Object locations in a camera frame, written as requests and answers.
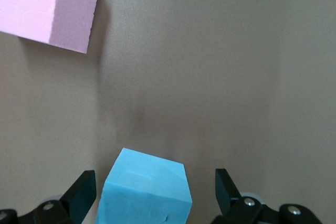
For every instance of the pink foam cube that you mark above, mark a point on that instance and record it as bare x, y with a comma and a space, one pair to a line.
31, 3

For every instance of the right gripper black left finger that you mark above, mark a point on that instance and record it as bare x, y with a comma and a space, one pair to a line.
76, 203

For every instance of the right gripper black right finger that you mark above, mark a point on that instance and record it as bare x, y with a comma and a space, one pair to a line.
236, 208

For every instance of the light blue foam cube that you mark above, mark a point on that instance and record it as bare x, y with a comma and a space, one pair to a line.
144, 187

